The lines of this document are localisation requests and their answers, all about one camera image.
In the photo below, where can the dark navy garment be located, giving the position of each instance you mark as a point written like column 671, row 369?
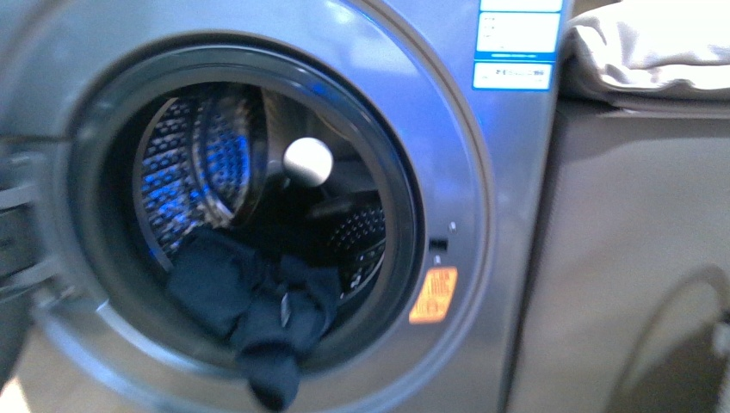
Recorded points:
column 271, row 310

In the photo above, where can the grey front-load washing machine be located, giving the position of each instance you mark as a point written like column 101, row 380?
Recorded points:
column 347, row 133

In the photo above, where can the washing machine door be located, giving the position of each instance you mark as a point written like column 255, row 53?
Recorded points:
column 29, row 244

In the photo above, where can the orange warning sticker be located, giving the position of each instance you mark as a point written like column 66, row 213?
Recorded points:
column 434, row 299

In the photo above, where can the white blue energy label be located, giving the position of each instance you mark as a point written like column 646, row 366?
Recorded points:
column 516, row 44

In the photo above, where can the grey fabric-covered cabinet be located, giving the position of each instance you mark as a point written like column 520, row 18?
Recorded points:
column 630, row 268

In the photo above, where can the beige folded cloth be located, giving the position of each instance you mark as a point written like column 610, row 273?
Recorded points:
column 662, row 54

